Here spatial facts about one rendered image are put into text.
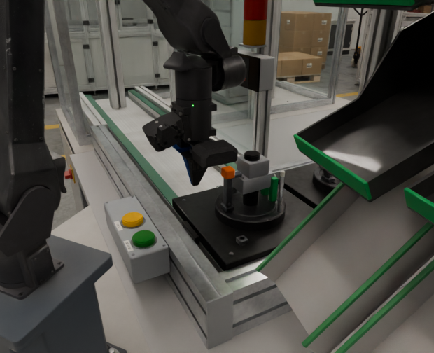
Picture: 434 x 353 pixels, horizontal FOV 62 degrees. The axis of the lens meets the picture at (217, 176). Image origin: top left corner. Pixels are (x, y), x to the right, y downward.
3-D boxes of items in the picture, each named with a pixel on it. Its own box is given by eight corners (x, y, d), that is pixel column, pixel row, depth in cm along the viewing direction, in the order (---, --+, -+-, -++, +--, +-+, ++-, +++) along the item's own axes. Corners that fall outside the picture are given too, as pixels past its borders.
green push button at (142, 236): (136, 254, 63) (135, 245, 62) (130, 241, 66) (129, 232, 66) (158, 247, 65) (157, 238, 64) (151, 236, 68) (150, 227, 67)
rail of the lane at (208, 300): (207, 350, 57) (206, 298, 52) (94, 153, 127) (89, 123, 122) (237, 336, 59) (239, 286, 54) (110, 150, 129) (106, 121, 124)
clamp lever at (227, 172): (225, 207, 68) (226, 171, 65) (220, 202, 70) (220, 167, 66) (241, 203, 69) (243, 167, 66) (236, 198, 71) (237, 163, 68)
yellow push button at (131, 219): (126, 233, 69) (124, 224, 68) (120, 223, 72) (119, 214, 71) (146, 227, 70) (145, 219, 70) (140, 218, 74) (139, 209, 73)
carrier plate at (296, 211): (226, 274, 59) (226, 263, 58) (172, 206, 78) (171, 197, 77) (336, 233, 69) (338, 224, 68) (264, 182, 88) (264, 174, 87)
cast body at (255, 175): (242, 195, 67) (243, 160, 64) (230, 185, 71) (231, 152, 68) (279, 185, 71) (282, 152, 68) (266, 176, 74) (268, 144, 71)
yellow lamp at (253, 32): (250, 45, 77) (251, 20, 74) (238, 43, 81) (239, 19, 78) (269, 44, 79) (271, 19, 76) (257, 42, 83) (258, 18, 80)
